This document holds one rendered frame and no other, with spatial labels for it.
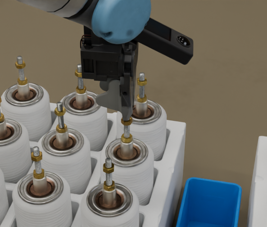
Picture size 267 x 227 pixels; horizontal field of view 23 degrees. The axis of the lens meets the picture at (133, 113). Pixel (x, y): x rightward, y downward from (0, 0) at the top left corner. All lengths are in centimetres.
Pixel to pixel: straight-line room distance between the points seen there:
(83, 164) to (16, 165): 13
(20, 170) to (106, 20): 55
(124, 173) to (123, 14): 44
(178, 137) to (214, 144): 28
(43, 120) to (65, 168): 17
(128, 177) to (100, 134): 17
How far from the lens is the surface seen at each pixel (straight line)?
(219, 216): 136
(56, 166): 116
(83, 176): 119
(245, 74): 180
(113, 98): 105
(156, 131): 122
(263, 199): 120
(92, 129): 125
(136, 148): 116
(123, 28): 76
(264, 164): 126
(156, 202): 117
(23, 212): 109
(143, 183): 115
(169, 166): 123
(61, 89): 173
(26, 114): 127
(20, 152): 121
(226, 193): 132
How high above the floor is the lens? 102
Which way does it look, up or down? 39 degrees down
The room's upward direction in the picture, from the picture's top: straight up
